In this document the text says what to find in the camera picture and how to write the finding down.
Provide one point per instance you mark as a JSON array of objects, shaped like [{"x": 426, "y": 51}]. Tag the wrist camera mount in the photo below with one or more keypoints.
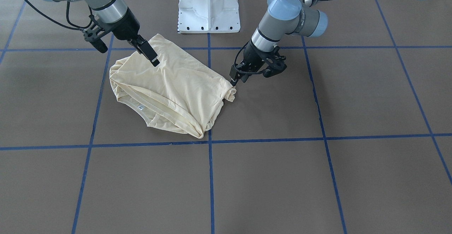
[
  {"x": 275, "y": 61},
  {"x": 91, "y": 35}
]

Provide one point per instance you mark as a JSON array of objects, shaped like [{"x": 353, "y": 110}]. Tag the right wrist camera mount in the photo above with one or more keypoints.
[{"x": 91, "y": 35}]

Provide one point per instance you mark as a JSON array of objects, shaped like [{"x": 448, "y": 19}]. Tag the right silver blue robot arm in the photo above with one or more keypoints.
[{"x": 116, "y": 17}]

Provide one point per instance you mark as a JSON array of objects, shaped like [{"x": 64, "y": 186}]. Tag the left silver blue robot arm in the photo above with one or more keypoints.
[{"x": 282, "y": 17}]

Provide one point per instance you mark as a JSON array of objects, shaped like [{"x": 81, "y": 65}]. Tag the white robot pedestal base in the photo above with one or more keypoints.
[{"x": 208, "y": 16}]

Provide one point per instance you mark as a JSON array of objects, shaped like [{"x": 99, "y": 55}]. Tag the cream long-sleeve printed shirt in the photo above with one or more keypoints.
[{"x": 180, "y": 94}]

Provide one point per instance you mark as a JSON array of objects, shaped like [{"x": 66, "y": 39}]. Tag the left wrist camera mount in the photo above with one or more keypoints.
[{"x": 275, "y": 61}]

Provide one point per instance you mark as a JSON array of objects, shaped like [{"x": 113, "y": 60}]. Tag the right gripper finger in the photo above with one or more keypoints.
[
  {"x": 147, "y": 50},
  {"x": 137, "y": 46}
]

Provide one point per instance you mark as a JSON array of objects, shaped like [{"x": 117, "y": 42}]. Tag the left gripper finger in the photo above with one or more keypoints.
[
  {"x": 245, "y": 74},
  {"x": 235, "y": 74}
]

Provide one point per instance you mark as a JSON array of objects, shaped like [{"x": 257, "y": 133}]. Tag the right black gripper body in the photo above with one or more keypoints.
[{"x": 126, "y": 25}]

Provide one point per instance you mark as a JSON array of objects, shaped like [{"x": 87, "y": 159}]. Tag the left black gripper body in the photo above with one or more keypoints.
[{"x": 251, "y": 54}]

